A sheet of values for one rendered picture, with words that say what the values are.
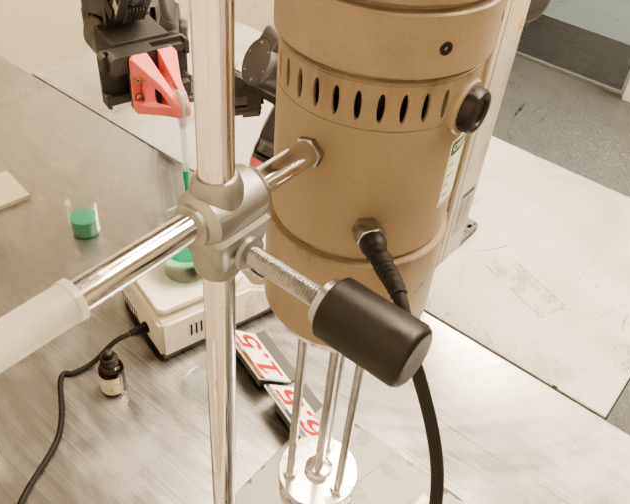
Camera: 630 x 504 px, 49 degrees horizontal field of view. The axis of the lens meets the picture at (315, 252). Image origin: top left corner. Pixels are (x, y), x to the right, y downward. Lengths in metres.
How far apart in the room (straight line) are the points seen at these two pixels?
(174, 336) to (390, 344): 0.64
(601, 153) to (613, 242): 2.06
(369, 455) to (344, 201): 0.52
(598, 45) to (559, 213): 2.55
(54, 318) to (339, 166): 0.15
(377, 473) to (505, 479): 0.15
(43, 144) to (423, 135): 1.04
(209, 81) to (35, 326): 0.10
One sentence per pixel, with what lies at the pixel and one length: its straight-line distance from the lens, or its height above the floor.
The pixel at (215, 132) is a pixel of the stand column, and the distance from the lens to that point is 0.26.
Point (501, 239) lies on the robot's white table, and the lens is 1.14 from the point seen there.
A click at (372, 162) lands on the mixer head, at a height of 1.42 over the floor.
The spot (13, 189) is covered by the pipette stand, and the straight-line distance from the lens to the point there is 1.19.
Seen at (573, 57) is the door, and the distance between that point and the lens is 3.80.
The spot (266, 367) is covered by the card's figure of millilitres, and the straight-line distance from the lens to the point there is 0.86.
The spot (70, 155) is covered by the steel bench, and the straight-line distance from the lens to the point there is 1.26.
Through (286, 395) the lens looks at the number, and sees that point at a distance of 0.84.
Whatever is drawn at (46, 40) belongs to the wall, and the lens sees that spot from 2.55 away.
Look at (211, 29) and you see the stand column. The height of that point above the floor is 1.50.
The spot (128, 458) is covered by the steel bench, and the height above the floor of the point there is 0.90.
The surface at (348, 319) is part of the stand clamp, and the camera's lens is 0.26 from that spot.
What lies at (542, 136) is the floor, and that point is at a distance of 3.26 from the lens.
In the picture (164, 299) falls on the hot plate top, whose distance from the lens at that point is 0.86.
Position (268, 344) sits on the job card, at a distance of 0.91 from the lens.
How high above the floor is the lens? 1.60
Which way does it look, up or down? 42 degrees down
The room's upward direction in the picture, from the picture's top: 6 degrees clockwise
